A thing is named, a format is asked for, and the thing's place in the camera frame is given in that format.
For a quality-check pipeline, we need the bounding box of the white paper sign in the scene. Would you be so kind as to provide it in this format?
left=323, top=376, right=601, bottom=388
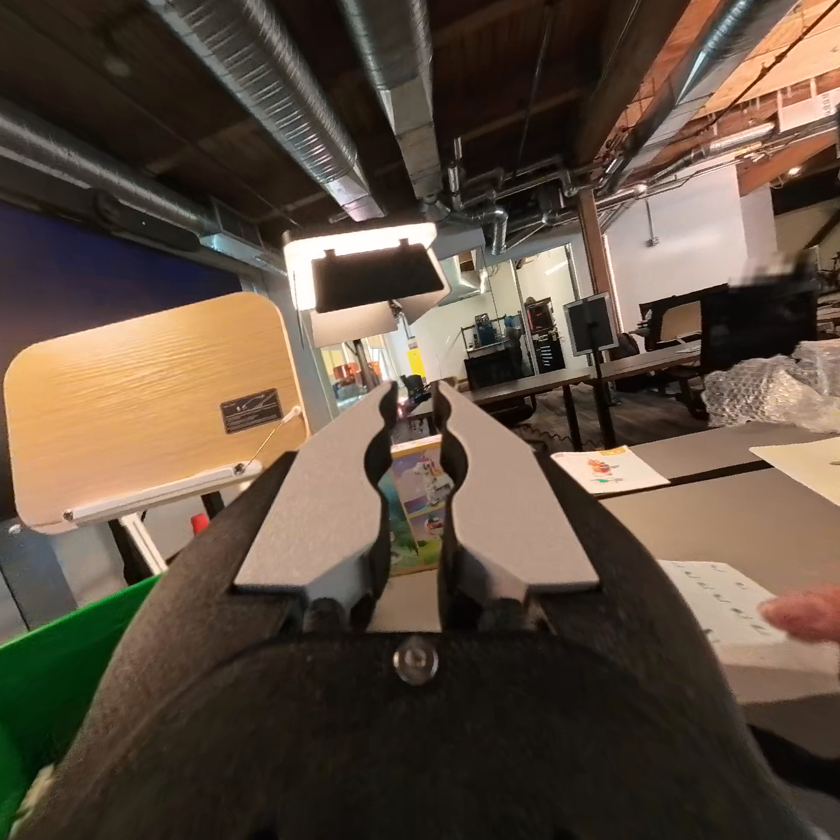
left=777, top=84, right=840, bottom=132

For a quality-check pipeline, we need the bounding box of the yellow lego set box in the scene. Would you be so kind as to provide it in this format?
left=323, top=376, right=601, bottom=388
left=389, top=438, right=455, bottom=577

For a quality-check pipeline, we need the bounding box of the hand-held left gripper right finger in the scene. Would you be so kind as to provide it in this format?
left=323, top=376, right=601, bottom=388
left=432, top=381, right=601, bottom=621

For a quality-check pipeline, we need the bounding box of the wooden support post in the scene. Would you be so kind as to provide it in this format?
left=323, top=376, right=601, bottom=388
left=576, top=187, right=618, bottom=306

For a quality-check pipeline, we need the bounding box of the person's right hand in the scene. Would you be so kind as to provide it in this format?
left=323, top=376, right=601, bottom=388
left=764, top=583, right=840, bottom=645

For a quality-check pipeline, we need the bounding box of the clear bubble wrap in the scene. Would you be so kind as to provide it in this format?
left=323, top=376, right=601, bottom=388
left=701, top=338, right=840, bottom=431

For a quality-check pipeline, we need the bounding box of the closed white booklet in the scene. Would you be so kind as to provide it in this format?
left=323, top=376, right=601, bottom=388
left=750, top=436, right=840, bottom=508

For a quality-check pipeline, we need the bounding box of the booklet with colourful cover picture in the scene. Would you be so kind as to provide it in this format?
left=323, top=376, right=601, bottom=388
left=550, top=445, right=672, bottom=495

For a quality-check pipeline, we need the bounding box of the grey monitor on stand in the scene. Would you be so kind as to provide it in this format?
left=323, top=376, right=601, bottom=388
left=563, top=292, right=621, bottom=447

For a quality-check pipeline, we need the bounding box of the cluster of metal ceiling pipes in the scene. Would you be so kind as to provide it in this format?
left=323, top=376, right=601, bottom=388
left=420, top=134, right=647, bottom=260

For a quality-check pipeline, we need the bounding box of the light blue instruction booklet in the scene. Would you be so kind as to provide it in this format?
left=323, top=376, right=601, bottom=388
left=656, top=558, right=840, bottom=686

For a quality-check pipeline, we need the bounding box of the lit studio light panel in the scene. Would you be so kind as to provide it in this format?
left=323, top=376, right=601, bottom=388
left=282, top=222, right=454, bottom=350

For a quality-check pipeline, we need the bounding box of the ribbed silver ventilation duct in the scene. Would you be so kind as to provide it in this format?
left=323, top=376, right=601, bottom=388
left=676, top=0, right=778, bottom=93
left=336, top=0, right=442, bottom=201
left=0, top=97, right=263, bottom=263
left=147, top=0, right=387, bottom=223

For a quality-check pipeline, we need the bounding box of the green plastic bin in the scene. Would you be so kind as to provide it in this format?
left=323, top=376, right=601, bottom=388
left=0, top=573, right=164, bottom=840

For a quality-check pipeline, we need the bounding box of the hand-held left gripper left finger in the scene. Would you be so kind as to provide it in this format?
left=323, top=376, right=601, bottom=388
left=234, top=381, right=400, bottom=627

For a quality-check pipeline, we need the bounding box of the black equipment rack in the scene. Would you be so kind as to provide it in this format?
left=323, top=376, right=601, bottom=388
left=525, top=297, right=567, bottom=376

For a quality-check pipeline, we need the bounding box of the dark wooden table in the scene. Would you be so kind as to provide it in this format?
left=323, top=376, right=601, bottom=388
left=594, top=341, right=706, bottom=421
left=469, top=364, right=598, bottom=454

